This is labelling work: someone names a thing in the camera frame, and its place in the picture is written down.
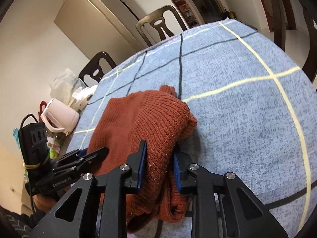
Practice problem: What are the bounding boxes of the rust red knitted sweater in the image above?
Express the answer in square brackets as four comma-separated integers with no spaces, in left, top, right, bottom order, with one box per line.
[88,85,197,224]

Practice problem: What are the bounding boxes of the person's left hand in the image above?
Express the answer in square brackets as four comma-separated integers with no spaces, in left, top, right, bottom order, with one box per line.
[33,194,57,213]

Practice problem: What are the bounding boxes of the black power strip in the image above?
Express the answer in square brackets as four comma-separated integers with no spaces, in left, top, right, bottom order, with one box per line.
[18,113,52,195]

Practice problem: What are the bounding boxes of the pink electric kettle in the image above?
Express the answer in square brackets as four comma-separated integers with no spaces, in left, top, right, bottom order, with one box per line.
[40,98,79,136]

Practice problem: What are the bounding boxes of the white tape roll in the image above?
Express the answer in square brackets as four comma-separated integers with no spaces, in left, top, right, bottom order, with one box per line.
[69,85,98,112]

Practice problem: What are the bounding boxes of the clear plastic bag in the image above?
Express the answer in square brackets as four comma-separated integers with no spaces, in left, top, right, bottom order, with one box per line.
[49,68,87,105]

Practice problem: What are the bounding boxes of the dark chair near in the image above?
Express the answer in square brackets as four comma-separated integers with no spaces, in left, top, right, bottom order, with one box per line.
[78,51,117,86]

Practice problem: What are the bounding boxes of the blue checked tablecloth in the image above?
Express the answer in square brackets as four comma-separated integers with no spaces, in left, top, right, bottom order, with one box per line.
[68,19,316,237]

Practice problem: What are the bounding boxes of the beige wardrobe cabinet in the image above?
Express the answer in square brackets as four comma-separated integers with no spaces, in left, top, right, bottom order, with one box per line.
[55,0,147,64]

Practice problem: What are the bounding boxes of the dark chair far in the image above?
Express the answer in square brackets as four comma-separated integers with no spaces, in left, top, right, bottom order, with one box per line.
[136,5,188,47]

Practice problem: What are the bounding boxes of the dark wooden chair right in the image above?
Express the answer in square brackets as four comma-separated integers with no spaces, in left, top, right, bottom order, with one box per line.
[271,0,316,82]

